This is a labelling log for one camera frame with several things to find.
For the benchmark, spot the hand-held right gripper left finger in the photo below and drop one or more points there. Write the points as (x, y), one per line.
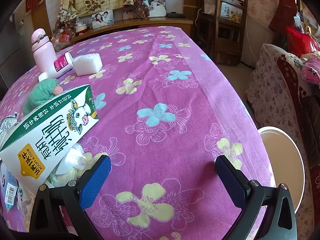
(96, 180)

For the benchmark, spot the purple floral tablecloth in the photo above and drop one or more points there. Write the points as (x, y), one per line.
(175, 92)

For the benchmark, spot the dark red cushion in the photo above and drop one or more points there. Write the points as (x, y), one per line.
(283, 12)

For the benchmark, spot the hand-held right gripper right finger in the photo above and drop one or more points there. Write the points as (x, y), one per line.
(230, 182)

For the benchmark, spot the dark wooden chair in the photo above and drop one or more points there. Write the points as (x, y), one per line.
(225, 42)

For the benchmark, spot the white medicine box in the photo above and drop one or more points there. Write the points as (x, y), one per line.
(10, 180)

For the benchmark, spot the red patterned blanket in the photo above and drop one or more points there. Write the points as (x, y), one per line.
(287, 75)

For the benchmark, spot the pink floral wall cloth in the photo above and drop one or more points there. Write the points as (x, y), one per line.
(257, 0)

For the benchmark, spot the red plastic bag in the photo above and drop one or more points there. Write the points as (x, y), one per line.
(297, 40)

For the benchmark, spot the white green milk carton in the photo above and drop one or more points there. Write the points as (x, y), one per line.
(50, 130)

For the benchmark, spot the pink cartoon blanket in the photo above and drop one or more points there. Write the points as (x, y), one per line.
(311, 70)

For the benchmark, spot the white bottle magenta label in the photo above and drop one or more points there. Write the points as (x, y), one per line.
(61, 66)

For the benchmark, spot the wedding photo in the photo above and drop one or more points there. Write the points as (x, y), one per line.
(157, 7)

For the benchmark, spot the floral covered sofa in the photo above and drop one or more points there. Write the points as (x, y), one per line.
(270, 85)

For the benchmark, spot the green plush towel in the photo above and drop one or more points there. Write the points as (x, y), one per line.
(40, 95)

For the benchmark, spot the framed couple photo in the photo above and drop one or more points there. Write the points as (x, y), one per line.
(102, 18)

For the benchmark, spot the white plastic bucket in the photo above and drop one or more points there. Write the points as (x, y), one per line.
(280, 160)

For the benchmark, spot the black box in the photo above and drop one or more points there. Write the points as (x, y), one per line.
(176, 15)

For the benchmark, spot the fruit painting board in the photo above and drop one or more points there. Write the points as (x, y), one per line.
(231, 11)

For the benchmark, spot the crumpled white plastic wrapper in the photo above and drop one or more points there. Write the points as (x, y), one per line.
(72, 162)

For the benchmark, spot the white sponge block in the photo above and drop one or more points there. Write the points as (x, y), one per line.
(87, 63)

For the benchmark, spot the pink thermos bottle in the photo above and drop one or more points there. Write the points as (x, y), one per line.
(43, 52)

